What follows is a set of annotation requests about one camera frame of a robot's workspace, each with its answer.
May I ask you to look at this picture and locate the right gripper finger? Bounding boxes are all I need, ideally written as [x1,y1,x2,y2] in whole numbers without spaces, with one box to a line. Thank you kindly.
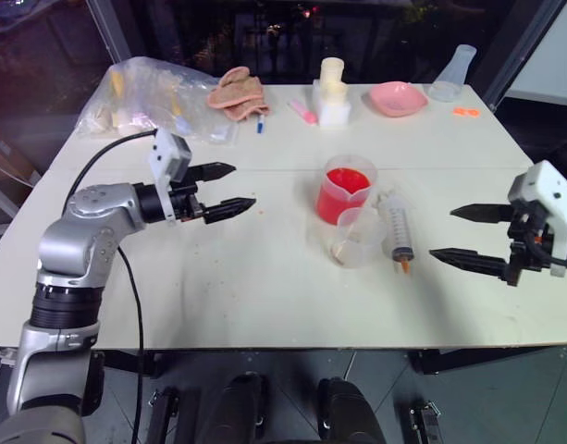
[427,247,510,283]
[450,203,516,225]

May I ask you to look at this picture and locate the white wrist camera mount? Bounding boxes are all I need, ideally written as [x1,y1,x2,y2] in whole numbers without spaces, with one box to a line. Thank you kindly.
[147,128,192,227]
[507,159,567,278]

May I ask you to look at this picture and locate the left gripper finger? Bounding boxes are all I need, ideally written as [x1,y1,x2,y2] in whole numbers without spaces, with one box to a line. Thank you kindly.
[186,161,239,184]
[203,197,258,226]

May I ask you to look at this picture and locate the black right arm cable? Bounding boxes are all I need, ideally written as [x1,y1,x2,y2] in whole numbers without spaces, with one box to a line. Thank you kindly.
[525,233,567,271]

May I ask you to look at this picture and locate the black clamp bracket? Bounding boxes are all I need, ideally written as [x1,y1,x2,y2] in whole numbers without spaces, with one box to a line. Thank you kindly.
[406,401,440,444]
[145,387,181,444]

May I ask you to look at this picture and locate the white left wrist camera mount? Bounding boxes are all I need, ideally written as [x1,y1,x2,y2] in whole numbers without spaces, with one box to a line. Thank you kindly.
[147,128,192,227]

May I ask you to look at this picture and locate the small clear plastic cup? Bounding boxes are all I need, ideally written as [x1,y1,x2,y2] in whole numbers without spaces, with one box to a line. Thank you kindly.
[330,206,388,269]

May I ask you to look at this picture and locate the yellow piece in bag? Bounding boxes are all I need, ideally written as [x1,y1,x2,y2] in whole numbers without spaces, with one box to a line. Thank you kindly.
[108,69,126,99]

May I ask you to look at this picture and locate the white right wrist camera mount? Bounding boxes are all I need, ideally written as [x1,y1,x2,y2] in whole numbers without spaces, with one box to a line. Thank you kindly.
[507,159,567,278]

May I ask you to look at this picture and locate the grey window frame post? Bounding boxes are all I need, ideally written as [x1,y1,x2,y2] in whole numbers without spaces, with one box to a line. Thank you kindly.
[85,0,132,65]

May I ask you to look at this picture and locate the clear plastic bag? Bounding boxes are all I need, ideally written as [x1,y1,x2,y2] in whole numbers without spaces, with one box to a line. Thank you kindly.
[73,55,240,148]

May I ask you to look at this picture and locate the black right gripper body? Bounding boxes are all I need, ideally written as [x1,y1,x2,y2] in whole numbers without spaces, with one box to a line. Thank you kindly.
[505,207,555,289]

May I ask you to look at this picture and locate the pink marker pen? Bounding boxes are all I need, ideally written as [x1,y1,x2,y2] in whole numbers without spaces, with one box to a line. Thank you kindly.
[289,98,320,127]

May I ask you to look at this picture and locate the clear syringe with orange tip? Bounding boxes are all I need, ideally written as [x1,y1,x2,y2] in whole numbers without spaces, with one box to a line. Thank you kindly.
[376,186,415,278]

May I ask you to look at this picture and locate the dark rounded shape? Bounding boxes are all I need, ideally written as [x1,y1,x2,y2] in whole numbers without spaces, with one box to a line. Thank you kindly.
[314,376,387,444]
[203,371,271,444]

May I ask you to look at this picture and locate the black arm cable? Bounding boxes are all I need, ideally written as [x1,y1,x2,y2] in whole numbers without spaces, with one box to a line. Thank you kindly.
[73,129,157,444]
[525,233,567,271]

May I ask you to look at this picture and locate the pink crumpled cloth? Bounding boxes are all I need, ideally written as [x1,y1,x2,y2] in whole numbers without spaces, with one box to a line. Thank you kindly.
[206,66,272,123]

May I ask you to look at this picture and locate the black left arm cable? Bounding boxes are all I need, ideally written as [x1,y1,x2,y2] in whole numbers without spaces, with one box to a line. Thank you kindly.
[73,129,157,444]

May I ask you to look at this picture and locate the white block holder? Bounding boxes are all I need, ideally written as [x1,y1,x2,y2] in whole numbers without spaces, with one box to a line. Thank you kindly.
[311,79,352,131]

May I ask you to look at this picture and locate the dark window frame post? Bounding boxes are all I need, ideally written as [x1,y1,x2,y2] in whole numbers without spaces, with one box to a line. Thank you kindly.
[482,0,567,112]

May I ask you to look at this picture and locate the yellow and blue tool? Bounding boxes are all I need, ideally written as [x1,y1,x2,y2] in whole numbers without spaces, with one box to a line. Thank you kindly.
[170,90,192,136]

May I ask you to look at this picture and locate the clear conical flask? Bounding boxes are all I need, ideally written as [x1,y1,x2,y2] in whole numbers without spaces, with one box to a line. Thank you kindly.
[426,43,478,104]

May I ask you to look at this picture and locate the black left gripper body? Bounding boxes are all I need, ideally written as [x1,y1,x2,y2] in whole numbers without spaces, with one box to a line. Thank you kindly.
[168,182,208,224]

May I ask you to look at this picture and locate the black table frame bar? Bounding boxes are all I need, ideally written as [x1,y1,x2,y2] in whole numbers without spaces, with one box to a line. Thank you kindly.
[408,345,560,376]
[92,349,165,379]

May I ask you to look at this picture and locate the beaker with red liquid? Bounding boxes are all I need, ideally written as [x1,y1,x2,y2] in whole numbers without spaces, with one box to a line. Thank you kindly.
[315,154,379,228]

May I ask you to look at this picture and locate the short cream cylinder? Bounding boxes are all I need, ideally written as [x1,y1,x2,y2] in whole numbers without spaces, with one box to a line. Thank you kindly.
[326,80,350,106]

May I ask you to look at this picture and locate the pink shallow bowl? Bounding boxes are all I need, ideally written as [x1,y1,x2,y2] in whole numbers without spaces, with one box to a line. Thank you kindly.
[368,80,429,119]

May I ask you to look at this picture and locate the tall cream cylinder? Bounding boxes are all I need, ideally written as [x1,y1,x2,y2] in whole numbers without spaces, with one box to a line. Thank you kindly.
[320,56,346,87]

